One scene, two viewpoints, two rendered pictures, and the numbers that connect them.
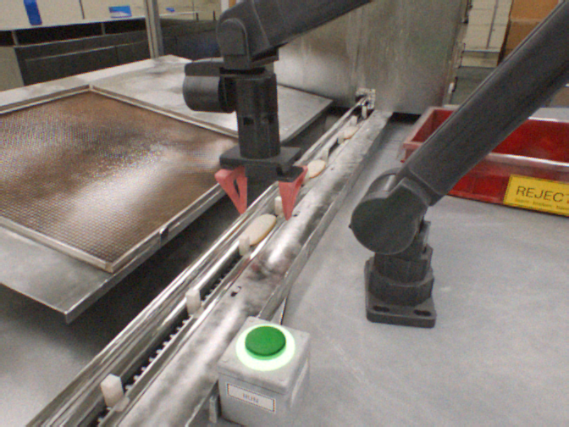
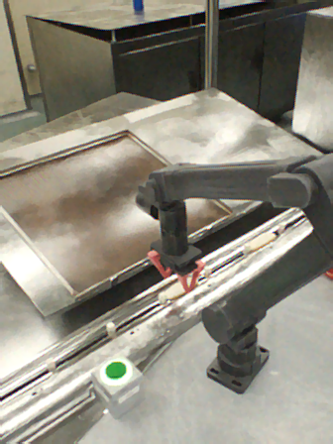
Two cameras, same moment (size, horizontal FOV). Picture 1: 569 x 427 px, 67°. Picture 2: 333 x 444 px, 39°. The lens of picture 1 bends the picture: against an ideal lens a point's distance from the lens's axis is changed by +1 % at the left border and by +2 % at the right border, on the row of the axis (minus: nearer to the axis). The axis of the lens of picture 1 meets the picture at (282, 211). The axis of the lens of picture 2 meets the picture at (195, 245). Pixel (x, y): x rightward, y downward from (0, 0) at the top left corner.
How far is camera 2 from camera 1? 55 cm
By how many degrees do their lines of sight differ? 24
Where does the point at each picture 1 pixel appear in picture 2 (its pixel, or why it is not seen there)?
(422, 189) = (234, 313)
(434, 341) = (233, 402)
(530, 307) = (318, 405)
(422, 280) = (242, 364)
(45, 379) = (32, 345)
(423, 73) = not seen: outside the picture
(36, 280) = (39, 293)
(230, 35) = (150, 189)
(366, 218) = (206, 317)
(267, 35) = (168, 194)
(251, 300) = (139, 340)
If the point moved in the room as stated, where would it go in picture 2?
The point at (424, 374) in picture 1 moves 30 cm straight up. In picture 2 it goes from (209, 418) to (212, 298)
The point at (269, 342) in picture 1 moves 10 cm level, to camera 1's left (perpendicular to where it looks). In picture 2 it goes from (116, 371) to (71, 352)
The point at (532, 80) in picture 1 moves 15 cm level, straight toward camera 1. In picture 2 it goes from (277, 281) to (196, 322)
